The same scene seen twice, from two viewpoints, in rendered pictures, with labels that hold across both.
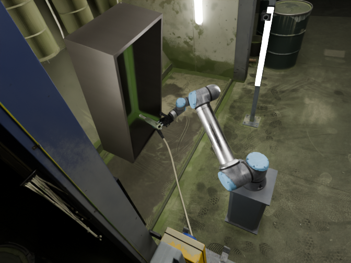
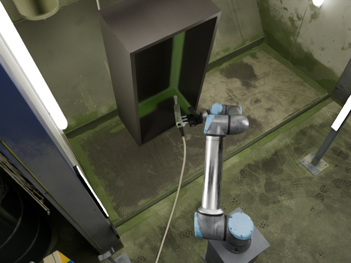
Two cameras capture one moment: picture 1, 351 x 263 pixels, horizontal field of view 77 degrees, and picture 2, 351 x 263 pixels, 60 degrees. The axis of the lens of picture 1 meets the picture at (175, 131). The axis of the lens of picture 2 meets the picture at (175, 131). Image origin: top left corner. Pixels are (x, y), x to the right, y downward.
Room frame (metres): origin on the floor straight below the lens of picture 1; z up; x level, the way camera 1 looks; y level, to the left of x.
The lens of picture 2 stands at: (0.16, -0.47, 2.63)
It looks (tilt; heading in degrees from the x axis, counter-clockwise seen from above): 54 degrees down; 26
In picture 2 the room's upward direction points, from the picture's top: 5 degrees counter-clockwise
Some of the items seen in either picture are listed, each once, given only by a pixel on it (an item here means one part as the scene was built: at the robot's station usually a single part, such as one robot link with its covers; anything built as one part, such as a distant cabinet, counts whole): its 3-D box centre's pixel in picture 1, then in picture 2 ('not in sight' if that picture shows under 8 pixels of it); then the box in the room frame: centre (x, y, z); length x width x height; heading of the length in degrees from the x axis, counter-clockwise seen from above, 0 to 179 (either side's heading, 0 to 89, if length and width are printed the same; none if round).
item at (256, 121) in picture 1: (251, 120); (314, 163); (1.98, -1.03, 0.01); 0.20 x 0.20 x 0.01; 55
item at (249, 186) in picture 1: (253, 176); (236, 236); (0.81, -0.51, 0.69); 0.19 x 0.19 x 0.10
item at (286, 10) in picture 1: (290, 8); not in sight; (3.22, -1.95, 0.86); 0.54 x 0.54 x 0.01
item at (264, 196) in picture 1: (248, 198); (231, 251); (0.81, -0.51, 0.32); 0.31 x 0.31 x 0.64; 55
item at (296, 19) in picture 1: (283, 36); not in sight; (3.21, -1.95, 0.44); 0.59 x 0.58 x 0.89; 160
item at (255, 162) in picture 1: (255, 166); (237, 228); (0.81, -0.50, 0.83); 0.17 x 0.15 x 0.18; 106
